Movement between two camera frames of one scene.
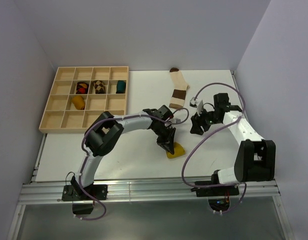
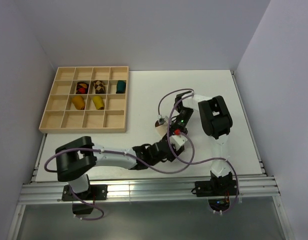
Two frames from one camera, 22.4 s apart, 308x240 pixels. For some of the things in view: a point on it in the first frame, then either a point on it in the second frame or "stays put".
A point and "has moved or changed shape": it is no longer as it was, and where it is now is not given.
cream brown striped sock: x=177 y=99 has moved or changed shape
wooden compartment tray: x=80 y=95 stays put
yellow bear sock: x=179 y=151 has moved or changed shape
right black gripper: x=197 y=121 to x=173 y=126
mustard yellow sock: x=78 y=102 stays put
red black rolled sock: x=82 y=88 stays put
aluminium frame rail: x=47 y=193 stays put
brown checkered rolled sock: x=99 y=86 stays put
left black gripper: x=167 y=142 to x=171 y=156
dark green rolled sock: x=121 y=87 stays put
